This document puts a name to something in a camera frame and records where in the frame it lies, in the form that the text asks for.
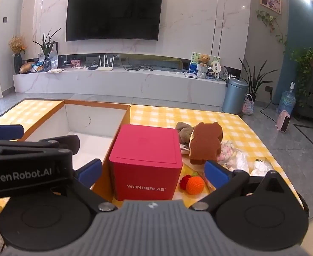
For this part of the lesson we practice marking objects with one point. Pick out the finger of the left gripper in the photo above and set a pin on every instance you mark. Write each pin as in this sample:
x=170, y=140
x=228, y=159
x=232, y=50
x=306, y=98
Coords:
x=11, y=132
x=71, y=142

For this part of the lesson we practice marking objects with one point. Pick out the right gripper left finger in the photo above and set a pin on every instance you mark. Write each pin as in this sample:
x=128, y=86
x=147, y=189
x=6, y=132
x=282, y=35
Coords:
x=79, y=187

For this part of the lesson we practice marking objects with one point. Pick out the green illustrated poster board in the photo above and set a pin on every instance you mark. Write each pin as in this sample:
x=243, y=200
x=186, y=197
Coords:
x=193, y=67

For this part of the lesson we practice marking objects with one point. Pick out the red crochet strawberry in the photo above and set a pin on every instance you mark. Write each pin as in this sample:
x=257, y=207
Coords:
x=183, y=182

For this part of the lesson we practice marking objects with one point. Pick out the framed wall picture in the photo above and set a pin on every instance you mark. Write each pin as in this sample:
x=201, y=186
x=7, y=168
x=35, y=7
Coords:
x=274, y=5

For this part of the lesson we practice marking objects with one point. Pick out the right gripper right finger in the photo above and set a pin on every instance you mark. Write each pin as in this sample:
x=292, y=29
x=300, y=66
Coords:
x=227, y=184

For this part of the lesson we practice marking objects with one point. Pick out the teddy bear figurine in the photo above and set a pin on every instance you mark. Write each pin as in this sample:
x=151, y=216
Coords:
x=204, y=60

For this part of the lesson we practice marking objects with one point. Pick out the brown bear sponge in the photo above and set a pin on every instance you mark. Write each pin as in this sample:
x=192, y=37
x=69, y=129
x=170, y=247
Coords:
x=205, y=143

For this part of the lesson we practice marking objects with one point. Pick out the white marble tv console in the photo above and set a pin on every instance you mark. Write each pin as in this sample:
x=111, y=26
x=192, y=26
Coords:
x=158, y=85

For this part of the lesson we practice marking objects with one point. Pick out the white wifi router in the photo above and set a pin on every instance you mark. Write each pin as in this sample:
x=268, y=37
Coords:
x=104, y=64

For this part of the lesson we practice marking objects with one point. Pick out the red Wonderlab box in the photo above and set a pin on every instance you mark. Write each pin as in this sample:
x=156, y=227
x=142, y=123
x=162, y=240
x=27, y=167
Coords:
x=147, y=163

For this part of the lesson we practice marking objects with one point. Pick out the round paper fan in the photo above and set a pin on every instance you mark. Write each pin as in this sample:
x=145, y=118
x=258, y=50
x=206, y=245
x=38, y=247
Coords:
x=216, y=68

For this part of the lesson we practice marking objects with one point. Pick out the pastel woven basket bag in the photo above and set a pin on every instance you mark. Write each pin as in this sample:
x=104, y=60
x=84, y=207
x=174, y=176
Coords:
x=248, y=105

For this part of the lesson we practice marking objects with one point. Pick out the blue metal trash can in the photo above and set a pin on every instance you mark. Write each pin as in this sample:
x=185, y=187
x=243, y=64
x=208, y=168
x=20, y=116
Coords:
x=235, y=96

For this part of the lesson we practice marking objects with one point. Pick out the green plant in glass vase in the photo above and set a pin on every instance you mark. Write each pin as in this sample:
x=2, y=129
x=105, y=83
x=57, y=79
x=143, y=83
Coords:
x=46, y=46

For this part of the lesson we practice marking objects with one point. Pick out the trailing pothos plant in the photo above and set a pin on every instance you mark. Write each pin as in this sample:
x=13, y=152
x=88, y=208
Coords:
x=304, y=59

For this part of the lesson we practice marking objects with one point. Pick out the black wall television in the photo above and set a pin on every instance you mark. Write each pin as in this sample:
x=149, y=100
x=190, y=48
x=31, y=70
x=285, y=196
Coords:
x=113, y=19

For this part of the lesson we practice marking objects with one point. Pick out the yellow checkered tablecloth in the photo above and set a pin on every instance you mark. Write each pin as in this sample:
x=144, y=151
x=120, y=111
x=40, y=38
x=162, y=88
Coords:
x=234, y=129

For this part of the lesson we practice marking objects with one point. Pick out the blue water jug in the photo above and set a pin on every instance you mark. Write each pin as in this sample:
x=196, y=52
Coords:
x=287, y=101

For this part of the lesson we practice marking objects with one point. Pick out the brown plush scrunchie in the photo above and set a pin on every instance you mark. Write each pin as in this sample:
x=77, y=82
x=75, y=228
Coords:
x=184, y=132

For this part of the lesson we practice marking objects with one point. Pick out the pink white crochet pouch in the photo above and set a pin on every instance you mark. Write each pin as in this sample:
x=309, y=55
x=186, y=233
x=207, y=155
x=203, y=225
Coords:
x=227, y=150

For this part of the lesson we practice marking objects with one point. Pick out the orange rimmed white bin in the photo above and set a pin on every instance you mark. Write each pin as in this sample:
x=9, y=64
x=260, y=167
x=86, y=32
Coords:
x=95, y=123

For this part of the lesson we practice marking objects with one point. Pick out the orange crochet fruit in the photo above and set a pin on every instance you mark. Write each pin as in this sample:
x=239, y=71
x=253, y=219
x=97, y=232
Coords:
x=195, y=185

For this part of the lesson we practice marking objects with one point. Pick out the snake plant in pot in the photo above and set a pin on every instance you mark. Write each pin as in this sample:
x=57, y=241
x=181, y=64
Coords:
x=255, y=79

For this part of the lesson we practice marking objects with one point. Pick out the white plastic bag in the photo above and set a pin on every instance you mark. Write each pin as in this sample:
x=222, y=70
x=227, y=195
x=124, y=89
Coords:
x=258, y=167

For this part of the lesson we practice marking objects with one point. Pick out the pink space heater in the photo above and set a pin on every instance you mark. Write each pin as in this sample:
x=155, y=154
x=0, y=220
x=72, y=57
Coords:
x=283, y=121

